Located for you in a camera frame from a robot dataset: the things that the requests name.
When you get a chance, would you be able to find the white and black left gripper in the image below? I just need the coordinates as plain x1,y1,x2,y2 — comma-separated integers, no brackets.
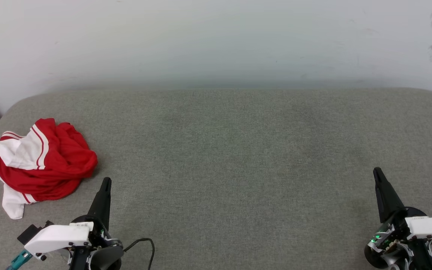
24,177,123,261

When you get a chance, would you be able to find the red and white t-shirt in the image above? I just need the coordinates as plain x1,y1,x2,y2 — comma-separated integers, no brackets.
0,118,99,220

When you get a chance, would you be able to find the thin black cable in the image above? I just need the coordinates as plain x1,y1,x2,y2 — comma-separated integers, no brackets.
123,238,156,270

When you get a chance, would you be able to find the cable with teal connector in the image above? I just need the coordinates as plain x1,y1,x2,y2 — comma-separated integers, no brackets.
5,249,33,270

